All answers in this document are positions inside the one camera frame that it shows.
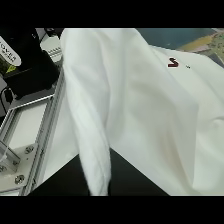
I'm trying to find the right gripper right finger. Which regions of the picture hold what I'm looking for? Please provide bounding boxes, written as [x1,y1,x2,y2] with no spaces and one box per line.
[107,147,170,197]

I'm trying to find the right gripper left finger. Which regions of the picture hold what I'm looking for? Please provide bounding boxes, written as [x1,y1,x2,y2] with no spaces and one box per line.
[29,152,91,197]

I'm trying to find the white garment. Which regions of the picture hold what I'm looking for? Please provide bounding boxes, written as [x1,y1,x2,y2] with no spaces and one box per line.
[42,27,224,197]

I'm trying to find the silver frame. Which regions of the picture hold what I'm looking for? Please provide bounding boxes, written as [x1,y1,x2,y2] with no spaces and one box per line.
[0,65,67,197]

